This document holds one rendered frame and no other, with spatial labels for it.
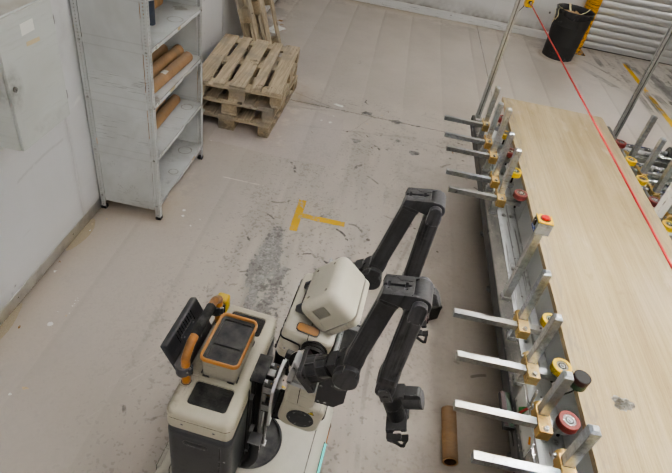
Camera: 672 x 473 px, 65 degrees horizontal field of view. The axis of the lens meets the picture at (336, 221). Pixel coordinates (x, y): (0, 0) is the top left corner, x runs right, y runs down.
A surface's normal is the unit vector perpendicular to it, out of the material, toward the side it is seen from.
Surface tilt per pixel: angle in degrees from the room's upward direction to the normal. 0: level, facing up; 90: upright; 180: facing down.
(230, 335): 0
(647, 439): 0
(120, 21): 90
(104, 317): 0
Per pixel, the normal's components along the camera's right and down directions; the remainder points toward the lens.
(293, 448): 0.15, -0.77
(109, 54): -0.14, 0.60
